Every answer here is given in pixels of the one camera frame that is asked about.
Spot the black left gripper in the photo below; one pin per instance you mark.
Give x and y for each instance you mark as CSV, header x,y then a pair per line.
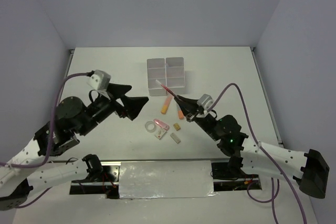
x,y
134,105

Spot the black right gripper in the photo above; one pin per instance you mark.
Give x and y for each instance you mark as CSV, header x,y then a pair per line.
x,y
187,105

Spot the small yellow box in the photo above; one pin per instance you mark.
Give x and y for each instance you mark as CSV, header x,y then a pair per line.
x,y
177,126

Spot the red pen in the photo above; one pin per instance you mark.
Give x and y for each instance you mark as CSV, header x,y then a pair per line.
x,y
167,89

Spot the pink utility knife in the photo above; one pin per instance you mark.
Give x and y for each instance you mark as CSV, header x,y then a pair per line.
x,y
161,124

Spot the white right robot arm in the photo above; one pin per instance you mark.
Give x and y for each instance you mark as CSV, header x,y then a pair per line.
x,y
248,156

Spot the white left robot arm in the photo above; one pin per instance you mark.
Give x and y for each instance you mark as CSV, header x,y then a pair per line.
x,y
23,176

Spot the orange highlighter clear cap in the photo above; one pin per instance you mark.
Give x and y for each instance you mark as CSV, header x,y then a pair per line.
x,y
179,112

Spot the pink yellow highlighter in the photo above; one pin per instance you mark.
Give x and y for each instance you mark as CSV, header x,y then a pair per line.
x,y
166,104

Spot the white right divided container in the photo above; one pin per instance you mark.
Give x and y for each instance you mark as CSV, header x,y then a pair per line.
x,y
175,75

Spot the white divided container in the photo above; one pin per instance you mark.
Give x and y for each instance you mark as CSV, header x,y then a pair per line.
x,y
175,75
156,71

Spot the clear tape roll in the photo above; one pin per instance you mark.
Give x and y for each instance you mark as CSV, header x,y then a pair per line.
x,y
150,126

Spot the white eraser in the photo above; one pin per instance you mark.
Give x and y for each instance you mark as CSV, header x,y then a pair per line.
x,y
175,138

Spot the white red staple box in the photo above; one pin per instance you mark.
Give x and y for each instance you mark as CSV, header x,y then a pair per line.
x,y
160,133

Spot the white left divided container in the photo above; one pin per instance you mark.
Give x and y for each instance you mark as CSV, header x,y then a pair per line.
x,y
156,71

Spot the silver foil cover plate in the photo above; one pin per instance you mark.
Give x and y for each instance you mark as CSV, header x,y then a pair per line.
x,y
165,179

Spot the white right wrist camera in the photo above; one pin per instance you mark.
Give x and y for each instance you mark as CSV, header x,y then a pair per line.
x,y
204,104

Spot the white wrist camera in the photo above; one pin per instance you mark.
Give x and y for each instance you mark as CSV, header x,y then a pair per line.
x,y
204,104
98,80

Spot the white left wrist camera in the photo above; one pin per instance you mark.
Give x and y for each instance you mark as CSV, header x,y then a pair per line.
x,y
98,80

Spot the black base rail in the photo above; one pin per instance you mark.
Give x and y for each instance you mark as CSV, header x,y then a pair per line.
x,y
107,185

